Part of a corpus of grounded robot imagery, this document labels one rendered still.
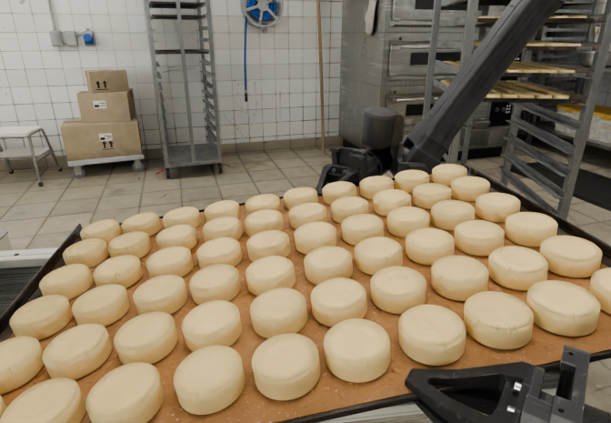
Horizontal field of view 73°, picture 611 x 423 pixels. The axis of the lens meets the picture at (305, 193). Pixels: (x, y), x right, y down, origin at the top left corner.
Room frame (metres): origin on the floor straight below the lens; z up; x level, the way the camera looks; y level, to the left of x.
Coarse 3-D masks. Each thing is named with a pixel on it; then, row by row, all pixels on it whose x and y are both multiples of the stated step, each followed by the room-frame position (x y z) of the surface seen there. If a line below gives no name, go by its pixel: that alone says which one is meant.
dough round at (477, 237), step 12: (456, 228) 0.41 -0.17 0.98; (468, 228) 0.40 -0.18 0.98; (480, 228) 0.40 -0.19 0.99; (492, 228) 0.40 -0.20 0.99; (456, 240) 0.40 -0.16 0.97; (468, 240) 0.38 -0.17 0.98; (480, 240) 0.38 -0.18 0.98; (492, 240) 0.38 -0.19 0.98; (468, 252) 0.38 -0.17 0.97; (480, 252) 0.38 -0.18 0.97
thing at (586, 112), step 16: (608, 0) 1.50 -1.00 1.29; (608, 16) 1.49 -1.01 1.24; (608, 32) 1.48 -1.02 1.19; (608, 48) 1.48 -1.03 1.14; (592, 64) 1.51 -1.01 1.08; (592, 80) 1.49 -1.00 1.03; (592, 96) 1.48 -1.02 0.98; (592, 112) 1.48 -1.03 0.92; (576, 144) 1.49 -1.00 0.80; (576, 160) 1.48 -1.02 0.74; (576, 176) 1.48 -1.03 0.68; (560, 208) 1.49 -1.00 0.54
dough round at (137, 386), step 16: (128, 368) 0.24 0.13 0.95; (144, 368) 0.24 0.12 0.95; (96, 384) 0.23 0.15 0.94; (112, 384) 0.23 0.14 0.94; (128, 384) 0.23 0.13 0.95; (144, 384) 0.23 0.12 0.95; (160, 384) 0.23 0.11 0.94; (96, 400) 0.21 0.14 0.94; (112, 400) 0.21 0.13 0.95; (128, 400) 0.21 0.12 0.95; (144, 400) 0.21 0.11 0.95; (160, 400) 0.22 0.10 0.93; (96, 416) 0.20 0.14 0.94; (112, 416) 0.20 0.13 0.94; (128, 416) 0.20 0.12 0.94; (144, 416) 0.21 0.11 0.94
